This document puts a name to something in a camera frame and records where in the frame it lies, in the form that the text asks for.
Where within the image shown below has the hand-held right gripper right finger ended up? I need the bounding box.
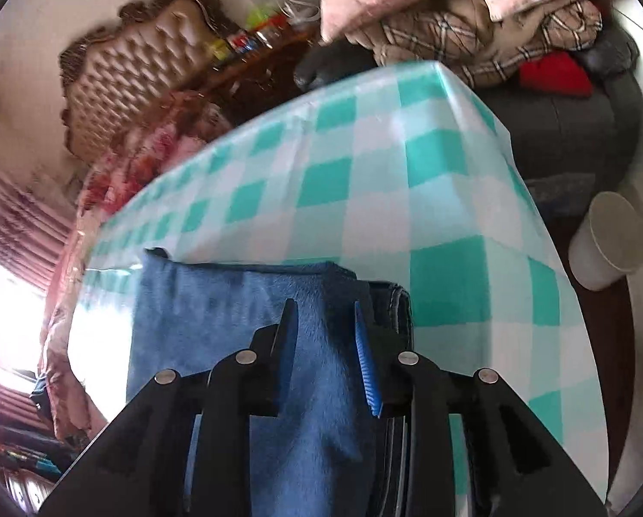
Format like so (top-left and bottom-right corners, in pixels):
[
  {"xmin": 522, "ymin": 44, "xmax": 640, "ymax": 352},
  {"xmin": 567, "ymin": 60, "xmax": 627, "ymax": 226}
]
[{"xmin": 354, "ymin": 300, "xmax": 607, "ymax": 517}]

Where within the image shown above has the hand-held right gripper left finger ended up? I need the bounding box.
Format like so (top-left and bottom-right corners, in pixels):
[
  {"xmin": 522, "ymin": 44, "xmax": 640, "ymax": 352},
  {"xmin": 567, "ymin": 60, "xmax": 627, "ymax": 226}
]
[{"xmin": 41, "ymin": 297, "xmax": 301, "ymax": 517}]

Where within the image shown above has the dark blue towel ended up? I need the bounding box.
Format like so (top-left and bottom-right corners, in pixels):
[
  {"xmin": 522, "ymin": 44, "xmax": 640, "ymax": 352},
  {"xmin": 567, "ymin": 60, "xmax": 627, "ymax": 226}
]
[{"xmin": 124, "ymin": 248, "xmax": 413, "ymax": 517}]

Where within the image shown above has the green checked tablecloth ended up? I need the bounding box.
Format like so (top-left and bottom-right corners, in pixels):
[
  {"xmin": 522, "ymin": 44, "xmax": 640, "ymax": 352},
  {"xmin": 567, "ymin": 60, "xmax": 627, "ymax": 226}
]
[{"xmin": 76, "ymin": 59, "xmax": 610, "ymax": 507}]

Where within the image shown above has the white waste bin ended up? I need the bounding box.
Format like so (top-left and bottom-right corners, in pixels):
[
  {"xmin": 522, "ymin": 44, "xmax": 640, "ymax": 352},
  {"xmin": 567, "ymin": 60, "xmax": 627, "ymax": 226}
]
[{"xmin": 569, "ymin": 191, "xmax": 643, "ymax": 293}]

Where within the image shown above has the red floral quilt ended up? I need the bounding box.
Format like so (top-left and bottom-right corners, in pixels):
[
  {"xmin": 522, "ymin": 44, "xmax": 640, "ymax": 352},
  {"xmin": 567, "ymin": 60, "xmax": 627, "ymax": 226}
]
[{"xmin": 76, "ymin": 89, "xmax": 232, "ymax": 227}]

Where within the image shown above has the bright window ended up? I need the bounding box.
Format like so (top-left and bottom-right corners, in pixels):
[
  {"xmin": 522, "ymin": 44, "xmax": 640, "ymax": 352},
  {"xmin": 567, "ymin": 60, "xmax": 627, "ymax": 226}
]
[{"xmin": 0, "ymin": 245, "xmax": 71, "ymax": 383}]

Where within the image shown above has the dark wooden nightstand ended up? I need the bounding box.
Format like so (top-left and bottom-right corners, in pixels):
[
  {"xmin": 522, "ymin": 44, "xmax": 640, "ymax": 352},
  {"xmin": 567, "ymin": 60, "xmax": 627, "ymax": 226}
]
[{"xmin": 189, "ymin": 27, "xmax": 323, "ymax": 122}]

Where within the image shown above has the pink curtain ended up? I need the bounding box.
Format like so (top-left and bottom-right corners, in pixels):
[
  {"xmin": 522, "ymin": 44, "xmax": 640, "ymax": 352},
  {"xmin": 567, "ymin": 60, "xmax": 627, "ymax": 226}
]
[{"xmin": 0, "ymin": 156, "xmax": 78, "ymax": 293}]

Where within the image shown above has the black leather sofa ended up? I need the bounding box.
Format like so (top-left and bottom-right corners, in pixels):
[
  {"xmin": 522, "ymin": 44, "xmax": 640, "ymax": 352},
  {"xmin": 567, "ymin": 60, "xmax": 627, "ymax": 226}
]
[{"xmin": 293, "ymin": 11, "xmax": 643, "ymax": 187}]

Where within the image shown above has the beige plaid blanket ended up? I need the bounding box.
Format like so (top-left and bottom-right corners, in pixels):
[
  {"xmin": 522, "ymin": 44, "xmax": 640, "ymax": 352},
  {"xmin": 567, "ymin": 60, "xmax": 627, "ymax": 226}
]
[{"xmin": 348, "ymin": 0, "xmax": 606, "ymax": 88}]

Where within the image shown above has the tufted leather bed headboard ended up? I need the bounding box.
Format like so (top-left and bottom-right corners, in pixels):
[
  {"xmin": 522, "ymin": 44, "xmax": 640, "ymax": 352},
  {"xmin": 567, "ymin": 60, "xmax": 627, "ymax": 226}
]
[{"xmin": 57, "ymin": 0, "xmax": 241, "ymax": 165}]

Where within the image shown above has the red cloth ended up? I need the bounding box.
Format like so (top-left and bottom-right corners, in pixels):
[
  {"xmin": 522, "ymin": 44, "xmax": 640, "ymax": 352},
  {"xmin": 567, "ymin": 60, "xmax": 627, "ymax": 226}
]
[{"xmin": 518, "ymin": 54, "xmax": 594, "ymax": 99}]

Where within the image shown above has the green packet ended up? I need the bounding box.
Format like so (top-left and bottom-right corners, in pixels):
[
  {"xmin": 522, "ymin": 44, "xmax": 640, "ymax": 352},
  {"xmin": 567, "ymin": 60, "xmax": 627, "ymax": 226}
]
[{"xmin": 247, "ymin": 2, "xmax": 280, "ymax": 26}]

